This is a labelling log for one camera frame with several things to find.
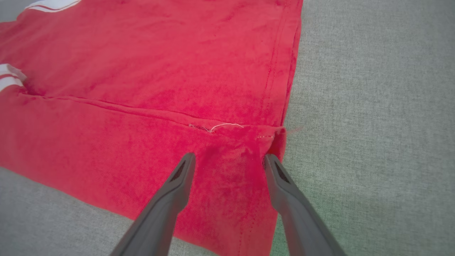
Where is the red and white basketball jersey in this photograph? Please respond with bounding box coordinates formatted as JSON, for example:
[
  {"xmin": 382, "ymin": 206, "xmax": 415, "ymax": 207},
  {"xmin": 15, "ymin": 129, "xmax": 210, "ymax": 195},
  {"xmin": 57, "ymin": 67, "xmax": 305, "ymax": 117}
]
[{"xmin": 0, "ymin": 0, "xmax": 304, "ymax": 256}]

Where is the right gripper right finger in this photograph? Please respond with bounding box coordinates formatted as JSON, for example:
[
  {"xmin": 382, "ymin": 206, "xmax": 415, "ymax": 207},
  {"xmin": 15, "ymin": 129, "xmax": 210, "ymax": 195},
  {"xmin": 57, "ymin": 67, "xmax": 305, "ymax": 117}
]
[{"xmin": 263, "ymin": 153, "xmax": 348, "ymax": 256}]

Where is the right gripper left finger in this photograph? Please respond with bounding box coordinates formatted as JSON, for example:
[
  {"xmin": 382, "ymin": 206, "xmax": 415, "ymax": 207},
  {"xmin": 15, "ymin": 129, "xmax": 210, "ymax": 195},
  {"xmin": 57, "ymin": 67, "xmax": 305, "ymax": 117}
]
[{"xmin": 109, "ymin": 153, "xmax": 197, "ymax": 256}]

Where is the grey fabric sofa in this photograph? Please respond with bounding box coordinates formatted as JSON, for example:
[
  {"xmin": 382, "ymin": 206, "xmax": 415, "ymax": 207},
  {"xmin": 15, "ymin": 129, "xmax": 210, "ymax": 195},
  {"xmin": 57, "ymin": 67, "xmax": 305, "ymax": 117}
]
[{"xmin": 0, "ymin": 0, "xmax": 455, "ymax": 256}]

